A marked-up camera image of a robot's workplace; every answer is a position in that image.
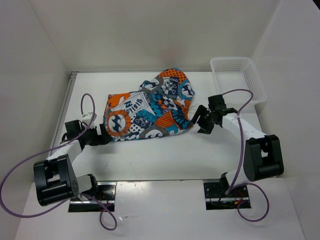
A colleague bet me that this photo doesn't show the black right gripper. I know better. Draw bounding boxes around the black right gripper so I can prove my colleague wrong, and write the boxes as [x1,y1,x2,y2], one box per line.
[187,104,215,135]

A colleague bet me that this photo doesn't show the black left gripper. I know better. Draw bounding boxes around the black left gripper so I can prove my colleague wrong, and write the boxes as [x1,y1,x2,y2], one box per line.
[80,124,113,147]

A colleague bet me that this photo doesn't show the colourful patterned shorts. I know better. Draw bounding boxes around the colourful patterned shorts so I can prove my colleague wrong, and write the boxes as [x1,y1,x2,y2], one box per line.
[103,67,195,142]

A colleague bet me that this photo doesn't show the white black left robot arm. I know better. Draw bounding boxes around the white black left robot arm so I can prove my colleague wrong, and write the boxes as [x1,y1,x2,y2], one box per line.
[33,120,113,206]

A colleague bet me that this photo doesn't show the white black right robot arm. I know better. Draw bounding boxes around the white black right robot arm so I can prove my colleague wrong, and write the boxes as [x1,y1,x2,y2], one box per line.
[190,94,284,197]

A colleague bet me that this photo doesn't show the white plastic basket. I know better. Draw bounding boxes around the white plastic basket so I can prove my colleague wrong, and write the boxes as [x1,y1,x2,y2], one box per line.
[210,57,268,106]

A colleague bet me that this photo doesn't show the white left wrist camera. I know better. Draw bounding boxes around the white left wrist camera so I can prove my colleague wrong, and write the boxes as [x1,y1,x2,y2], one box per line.
[80,112,97,129]

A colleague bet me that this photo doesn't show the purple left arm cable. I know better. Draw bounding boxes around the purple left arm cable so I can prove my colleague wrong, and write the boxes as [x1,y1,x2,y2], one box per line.
[0,93,118,231]

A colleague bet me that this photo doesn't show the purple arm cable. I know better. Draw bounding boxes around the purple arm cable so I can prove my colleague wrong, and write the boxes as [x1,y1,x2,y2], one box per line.
[221,89,270,222]
[0,93,118,231]

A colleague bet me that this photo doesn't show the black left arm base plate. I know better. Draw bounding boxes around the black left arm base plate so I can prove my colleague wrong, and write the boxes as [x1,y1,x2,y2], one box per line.
[68,181,117,213]

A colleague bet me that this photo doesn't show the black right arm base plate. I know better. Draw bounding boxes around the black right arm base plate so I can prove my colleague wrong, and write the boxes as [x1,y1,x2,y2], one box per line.
[203,179,251,211]

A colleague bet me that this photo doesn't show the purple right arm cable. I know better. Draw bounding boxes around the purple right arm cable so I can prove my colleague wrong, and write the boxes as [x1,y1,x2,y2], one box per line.
[221,89,270,222]

